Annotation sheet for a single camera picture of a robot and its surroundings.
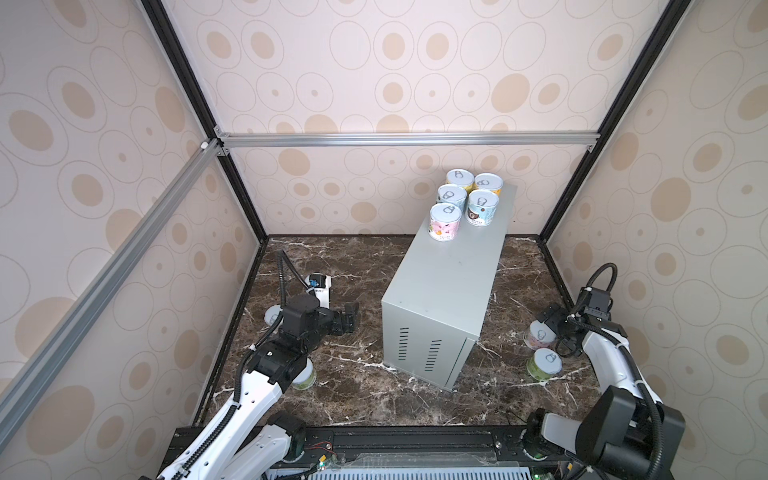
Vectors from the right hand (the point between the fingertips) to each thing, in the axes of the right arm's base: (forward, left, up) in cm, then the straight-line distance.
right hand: (558, 323), depth 86 cm
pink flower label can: (-2, +5, -4) cm, 6 cm away
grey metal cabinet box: (-11, +40, +25) cm, 48 cm away
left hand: (0, +58, +14) cm, 60 cm away
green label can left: (-14, +71, -3) cm, 72 cm away
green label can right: (-10, +6, -4) cm, 13 cm away
